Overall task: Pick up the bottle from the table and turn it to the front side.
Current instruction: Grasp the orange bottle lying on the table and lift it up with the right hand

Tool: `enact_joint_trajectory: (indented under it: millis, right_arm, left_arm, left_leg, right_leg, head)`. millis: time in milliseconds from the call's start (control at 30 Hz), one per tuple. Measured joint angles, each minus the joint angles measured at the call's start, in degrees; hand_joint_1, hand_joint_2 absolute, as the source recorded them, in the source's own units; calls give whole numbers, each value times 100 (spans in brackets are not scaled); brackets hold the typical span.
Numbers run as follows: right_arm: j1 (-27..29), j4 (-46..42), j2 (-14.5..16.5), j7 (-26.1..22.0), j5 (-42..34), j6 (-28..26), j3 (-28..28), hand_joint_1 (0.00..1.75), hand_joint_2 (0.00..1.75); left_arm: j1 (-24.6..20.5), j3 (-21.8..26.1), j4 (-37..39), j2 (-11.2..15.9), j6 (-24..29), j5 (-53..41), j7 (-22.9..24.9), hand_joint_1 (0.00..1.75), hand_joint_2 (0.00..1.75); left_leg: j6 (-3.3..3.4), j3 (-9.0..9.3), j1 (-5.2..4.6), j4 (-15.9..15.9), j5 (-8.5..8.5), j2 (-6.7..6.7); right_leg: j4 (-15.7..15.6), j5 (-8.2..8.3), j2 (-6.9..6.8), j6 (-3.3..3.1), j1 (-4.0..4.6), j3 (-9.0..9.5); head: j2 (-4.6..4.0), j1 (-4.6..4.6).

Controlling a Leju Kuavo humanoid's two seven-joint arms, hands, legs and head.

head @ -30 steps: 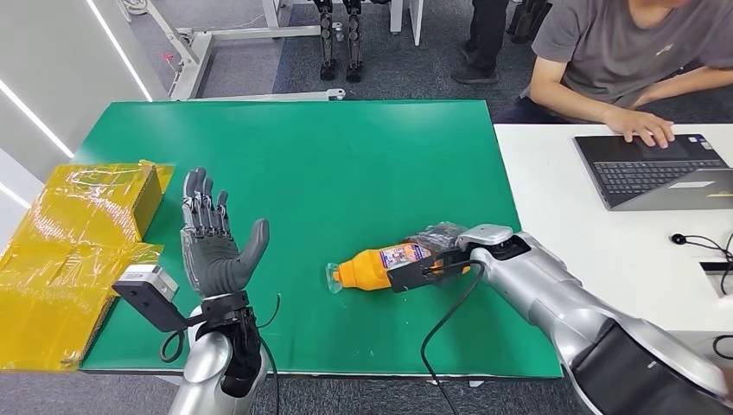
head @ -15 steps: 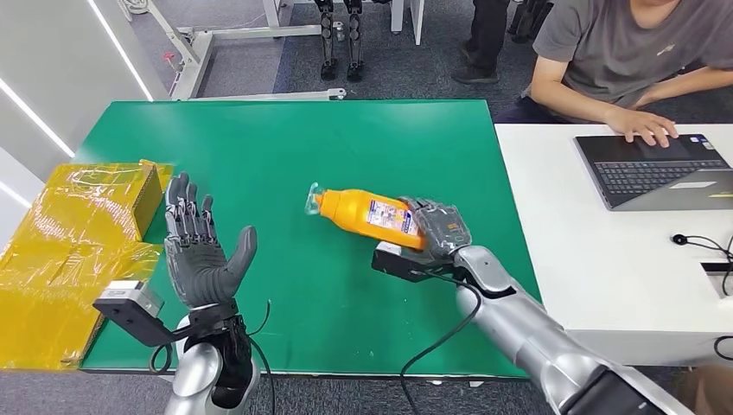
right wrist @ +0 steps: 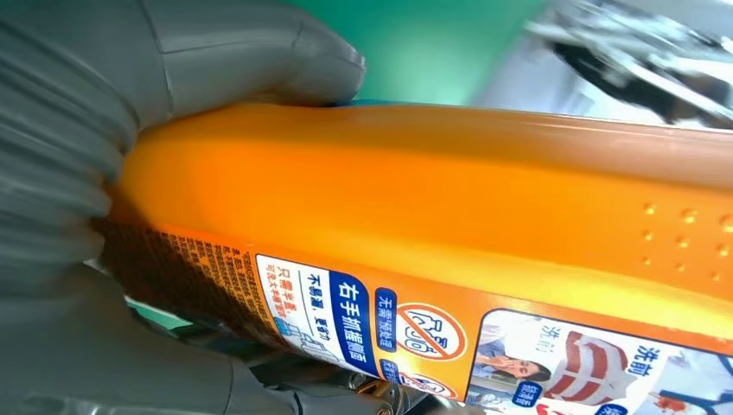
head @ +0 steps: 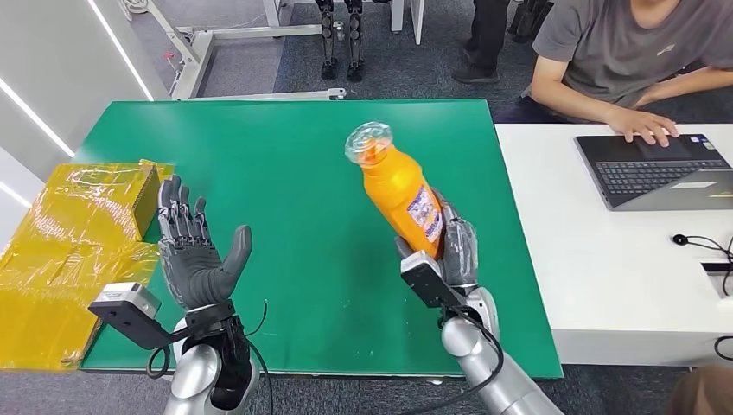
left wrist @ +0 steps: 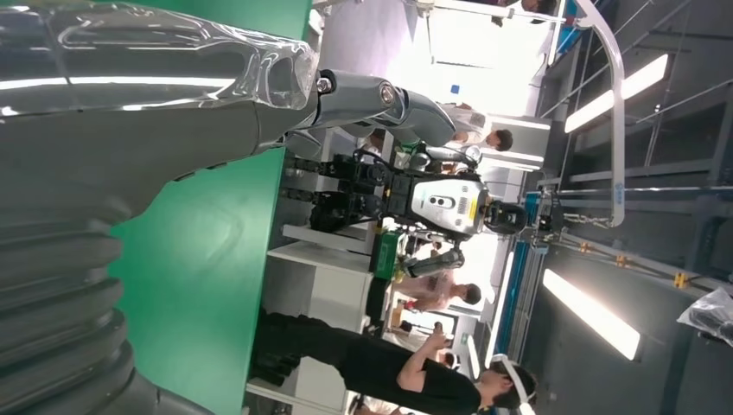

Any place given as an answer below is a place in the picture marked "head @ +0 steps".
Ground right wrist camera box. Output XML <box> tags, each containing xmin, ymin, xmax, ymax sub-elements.
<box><xmin>400</xmin><ymin>250</ymin><xmax>468</xmax><ymax>310</ymax></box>

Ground green table mat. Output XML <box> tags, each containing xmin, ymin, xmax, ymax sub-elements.
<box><xmin>74</xmin><ymin>99</ymin><xmax>565</xmax><ymax>380</ymax></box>

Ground white furniture leg panel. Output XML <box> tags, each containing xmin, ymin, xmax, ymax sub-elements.
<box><xmin>389</xmin><ymin>0</ymin><xmax>425</xmax><ymax>46</ymax></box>

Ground dark grey laptop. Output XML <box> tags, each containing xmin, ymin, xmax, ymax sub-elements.
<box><xmin>574</xmin><ymin>133</ymin><xmax>733</xmax><ymax>212</ymax></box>

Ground white desk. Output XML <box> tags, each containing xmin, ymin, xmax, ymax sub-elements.
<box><xmin>493</xmin><ymin>123</ymin><xmax>733</xmax><ymax>367</ymax></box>

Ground black robot leg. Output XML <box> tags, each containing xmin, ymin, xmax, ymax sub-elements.
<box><xmin>314</xmin><ymin>0</ymin><xmax>340</xmax><ymax>81</ymax></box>
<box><xmin>343</xmin><ymin>0</ymin><xmax>366</xmax><ymax>83</ymax></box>

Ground white metal stand frame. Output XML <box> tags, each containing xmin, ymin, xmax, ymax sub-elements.
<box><xmin>117</xmin><ymin>0</ymin><xmax>348</xmax><ymax>103</ymax></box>

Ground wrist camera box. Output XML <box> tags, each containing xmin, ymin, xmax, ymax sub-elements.
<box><xmin>400</xmin><ymin>250</ymin><xmax>468</xmax><ymax>310</ymax></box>
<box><xmin>88</xmin><ymin>282</ymin><xmax>188</xmax><ymax>350</ymax></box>

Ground seated person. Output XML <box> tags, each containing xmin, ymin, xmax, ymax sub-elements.
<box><xmin>492</xmin><ymin>0</ymin><xmax>733</xmax><ymax>147</ymax></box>

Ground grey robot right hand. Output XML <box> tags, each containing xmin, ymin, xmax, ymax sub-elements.
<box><xmin>393</xmin><ymin>191</ymin><xmax>480</xmax><ymax>294</ymax></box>

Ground standing person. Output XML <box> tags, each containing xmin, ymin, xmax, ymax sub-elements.
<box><xmin>450</xmin><ymin>0</ymin><xmax>511</xmax><ymax>86</ymax></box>

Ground brown rounded object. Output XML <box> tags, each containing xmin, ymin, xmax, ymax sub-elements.
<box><xmin>666</xmin><ymin>365</ymin><xmax>733</xmax><ymax>415</ymax></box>

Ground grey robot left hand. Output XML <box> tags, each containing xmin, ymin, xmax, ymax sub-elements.
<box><xmin>157</xmin><ymin>174</ymin><xmax>254</xmax><ymax>314</ymax></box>

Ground black cable with round puck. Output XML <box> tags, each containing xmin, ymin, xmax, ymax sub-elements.
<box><xmin>671</xmin><ymin>232</ymin><xmax>733</xmax><ymax>296</ymax></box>

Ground yellow taped cardboard box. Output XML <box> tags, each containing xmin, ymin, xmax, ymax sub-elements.
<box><xmin>0</xmin><ymin>160</ymin><xmax>175</xmax><ymax>373</ymax></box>

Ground person's right hand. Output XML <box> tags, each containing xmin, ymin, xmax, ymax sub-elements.
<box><xmin>605</xmin><ymin>107</ymin><xmax>680</xmax><ymax>148</ymax></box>

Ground orange juice bottle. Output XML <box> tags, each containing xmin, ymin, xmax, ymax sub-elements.
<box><xmin>344</xmin><ymin>121</ymin><xmax>445</xmax><ymax>260</ymax></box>

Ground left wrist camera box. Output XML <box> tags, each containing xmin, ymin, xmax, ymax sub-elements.
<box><xmin>88</xmin><ymin>282</ymin><xmax>188</xmax><ymax>350</ymax></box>

